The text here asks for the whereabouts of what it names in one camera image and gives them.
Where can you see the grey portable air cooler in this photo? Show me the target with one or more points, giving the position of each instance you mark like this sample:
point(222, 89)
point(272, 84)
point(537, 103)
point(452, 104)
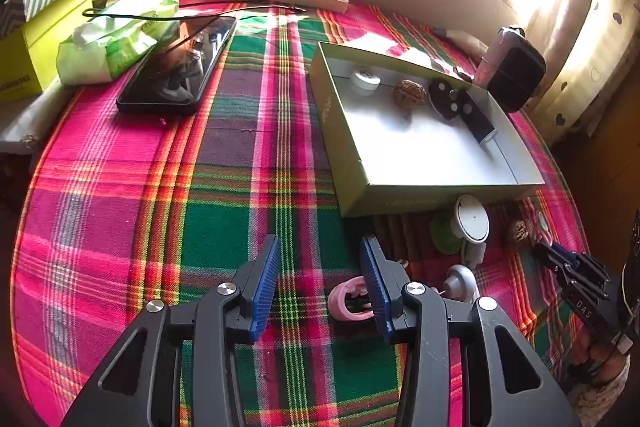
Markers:
point(515, 77)

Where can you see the black phone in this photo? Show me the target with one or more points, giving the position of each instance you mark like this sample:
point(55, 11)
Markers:
point(165, 82)

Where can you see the pink clip grey oval top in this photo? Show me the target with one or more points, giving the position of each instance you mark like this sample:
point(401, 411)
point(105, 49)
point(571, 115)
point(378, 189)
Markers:
point(542, 223)

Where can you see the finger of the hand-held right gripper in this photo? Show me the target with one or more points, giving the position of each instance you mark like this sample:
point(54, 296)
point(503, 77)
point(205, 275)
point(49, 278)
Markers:
point(560, 274)
point(575, 258)

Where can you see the flat paper packet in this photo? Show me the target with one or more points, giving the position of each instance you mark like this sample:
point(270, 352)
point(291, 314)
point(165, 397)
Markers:
point(462, 39)

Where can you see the heart print curtain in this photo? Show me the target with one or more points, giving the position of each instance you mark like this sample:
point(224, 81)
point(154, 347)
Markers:
point(585, 32)

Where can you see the green wet wipes pack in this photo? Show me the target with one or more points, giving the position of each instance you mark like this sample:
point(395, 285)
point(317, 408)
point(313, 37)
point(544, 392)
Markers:
point(115, 42)

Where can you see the yellow-green box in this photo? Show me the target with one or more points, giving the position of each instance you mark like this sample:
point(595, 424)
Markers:
point(45, 52)

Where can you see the white egg-shaped gadget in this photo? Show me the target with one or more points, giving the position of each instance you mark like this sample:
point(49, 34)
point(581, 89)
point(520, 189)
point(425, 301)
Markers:
point(460, 282)

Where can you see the white round cap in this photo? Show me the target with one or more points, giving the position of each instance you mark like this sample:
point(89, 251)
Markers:
point(365, 81)

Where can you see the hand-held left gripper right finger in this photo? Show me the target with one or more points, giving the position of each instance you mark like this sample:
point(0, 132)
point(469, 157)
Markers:
point(375, 292)

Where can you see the black disc three silver buttons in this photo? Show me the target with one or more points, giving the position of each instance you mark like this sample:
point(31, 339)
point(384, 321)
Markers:
point(442, 99)

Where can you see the white round disc green base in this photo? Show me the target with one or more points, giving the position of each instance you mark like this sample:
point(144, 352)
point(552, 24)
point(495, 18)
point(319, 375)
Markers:
point(472, 217)

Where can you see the pink green plaid tablecloth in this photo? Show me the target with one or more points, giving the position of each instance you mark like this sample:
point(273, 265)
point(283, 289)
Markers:
point(150, 207)

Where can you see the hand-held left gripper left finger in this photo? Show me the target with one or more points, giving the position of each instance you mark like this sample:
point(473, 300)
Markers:
point(265, 287)

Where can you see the person's right hand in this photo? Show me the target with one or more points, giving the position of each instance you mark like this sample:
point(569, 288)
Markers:
point(607, 364)

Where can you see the brown walnut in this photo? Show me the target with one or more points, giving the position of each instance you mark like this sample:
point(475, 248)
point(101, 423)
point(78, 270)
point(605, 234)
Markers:
point(409, 93)
point(520, 233)

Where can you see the black bike light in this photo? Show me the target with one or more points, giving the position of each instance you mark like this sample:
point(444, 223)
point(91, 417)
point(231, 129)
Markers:
point(477, 114)

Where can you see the green white cardboard box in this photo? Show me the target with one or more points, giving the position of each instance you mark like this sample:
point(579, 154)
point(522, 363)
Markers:
point(430, 157)

